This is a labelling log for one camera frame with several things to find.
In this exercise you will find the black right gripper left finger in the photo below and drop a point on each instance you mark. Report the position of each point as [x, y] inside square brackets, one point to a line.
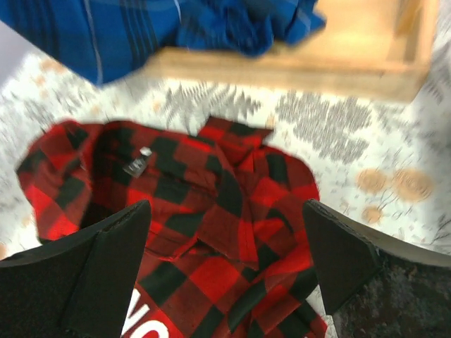
[77, 286]

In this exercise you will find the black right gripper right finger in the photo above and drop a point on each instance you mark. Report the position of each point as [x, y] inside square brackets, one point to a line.
[374, 285]

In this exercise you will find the red plaid shirt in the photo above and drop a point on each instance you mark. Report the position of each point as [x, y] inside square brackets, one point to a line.
[226, 255]

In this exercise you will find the blue plaid shirt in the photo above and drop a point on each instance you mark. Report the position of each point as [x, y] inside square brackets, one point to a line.
[103, 41]

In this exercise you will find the wooden clothes rack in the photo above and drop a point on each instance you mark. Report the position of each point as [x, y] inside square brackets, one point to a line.
[371, 49]

